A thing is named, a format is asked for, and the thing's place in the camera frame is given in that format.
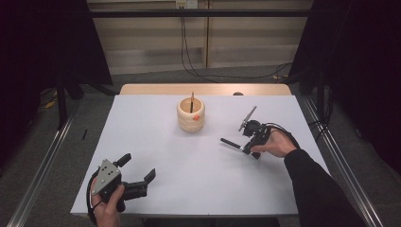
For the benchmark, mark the black makeup brush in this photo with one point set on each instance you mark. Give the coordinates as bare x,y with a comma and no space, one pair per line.
230,143

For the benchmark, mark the person's left hand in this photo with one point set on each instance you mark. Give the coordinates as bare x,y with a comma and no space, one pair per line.
107,214

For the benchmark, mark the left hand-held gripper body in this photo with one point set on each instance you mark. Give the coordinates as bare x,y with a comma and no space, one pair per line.
107,176

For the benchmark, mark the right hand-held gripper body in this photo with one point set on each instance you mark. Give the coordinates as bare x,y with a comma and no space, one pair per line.
258,130

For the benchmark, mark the white table mat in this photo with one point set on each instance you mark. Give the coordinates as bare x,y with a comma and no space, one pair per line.
189,173

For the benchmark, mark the white wall socket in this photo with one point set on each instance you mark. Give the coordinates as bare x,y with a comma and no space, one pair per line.
186,3

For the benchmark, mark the metal floor rail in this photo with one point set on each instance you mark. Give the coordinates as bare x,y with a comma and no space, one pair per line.
41,170
343,164

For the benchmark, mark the cream ringed brush holder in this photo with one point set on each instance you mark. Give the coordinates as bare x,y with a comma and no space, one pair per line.
190,121

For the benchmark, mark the black metal stand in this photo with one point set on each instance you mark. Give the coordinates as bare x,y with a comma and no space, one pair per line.
320,94
62,101

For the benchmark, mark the person's right hand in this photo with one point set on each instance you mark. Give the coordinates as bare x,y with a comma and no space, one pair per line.
279,143

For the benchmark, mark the black curtain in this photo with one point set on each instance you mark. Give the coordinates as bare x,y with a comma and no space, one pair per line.
362,63
47,38

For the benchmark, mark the wooden stick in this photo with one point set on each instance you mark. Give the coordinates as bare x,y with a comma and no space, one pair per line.
192,101

